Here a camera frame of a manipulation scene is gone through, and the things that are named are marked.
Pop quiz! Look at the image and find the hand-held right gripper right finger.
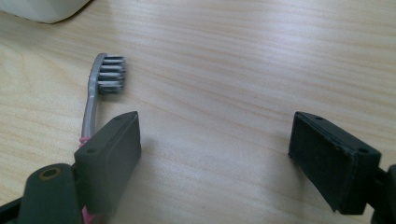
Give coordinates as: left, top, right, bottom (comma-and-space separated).
288, 111, 383, 216

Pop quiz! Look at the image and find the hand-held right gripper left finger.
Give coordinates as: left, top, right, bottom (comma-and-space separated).
74, 111, 143, 217

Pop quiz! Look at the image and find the white toothbrush holder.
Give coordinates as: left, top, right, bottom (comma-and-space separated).
0, 0, 93, 24

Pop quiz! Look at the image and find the grey and pink toothbrush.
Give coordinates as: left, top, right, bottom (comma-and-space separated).
78, 52, 127, 224

